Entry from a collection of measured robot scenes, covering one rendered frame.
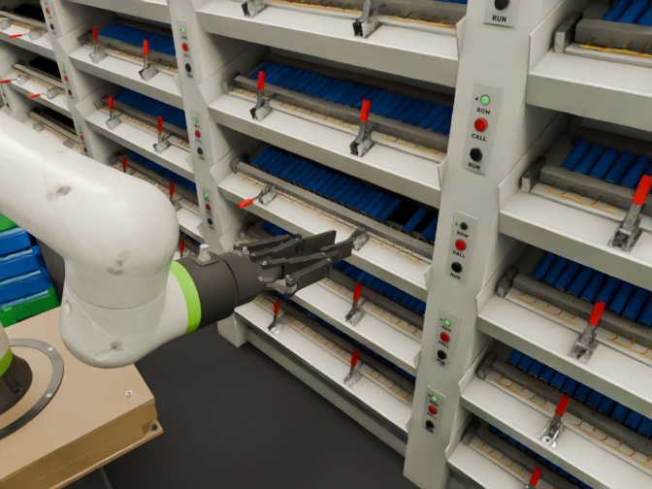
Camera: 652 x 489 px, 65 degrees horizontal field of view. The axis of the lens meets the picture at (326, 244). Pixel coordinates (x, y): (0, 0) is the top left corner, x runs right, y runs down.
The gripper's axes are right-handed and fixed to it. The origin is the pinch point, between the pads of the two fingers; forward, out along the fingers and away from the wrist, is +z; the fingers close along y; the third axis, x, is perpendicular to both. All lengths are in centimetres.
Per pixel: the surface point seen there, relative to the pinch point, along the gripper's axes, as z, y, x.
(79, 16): 11, 121, -20
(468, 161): 11.7, -13.8, -17.1
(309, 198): 18.3, 23.5, 3.7
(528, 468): 30, -33, 41
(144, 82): 9, 77, -9
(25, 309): -17, 108, 67
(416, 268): 18.6, -5.7, 6.6
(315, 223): 16.8, 19.1, 7.5
